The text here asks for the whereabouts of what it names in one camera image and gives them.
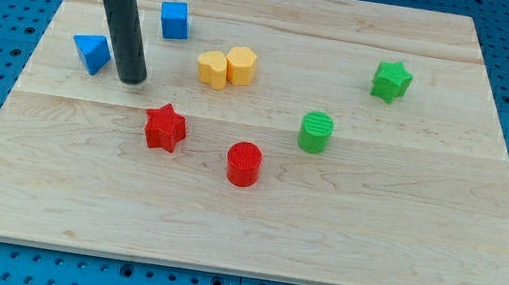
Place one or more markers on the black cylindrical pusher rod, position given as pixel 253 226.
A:
pixel 126 36

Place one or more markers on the red star block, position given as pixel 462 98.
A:
pixel 164 128

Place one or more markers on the green star block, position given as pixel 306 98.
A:
pixel 390 81

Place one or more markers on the blue cube block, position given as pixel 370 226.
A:
pixel 174 20

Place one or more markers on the blue triangle block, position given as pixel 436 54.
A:
pixel 93 51

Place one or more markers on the yellow heart block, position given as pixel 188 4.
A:
pixel 212 69

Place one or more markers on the yellow hexagon block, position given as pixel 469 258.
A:
pixel 242 64

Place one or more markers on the red cylinder block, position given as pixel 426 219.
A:
pixel 243 164

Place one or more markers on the green cylinder block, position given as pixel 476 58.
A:
pixel 315 132

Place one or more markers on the wooden board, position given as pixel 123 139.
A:
pixel 415 192

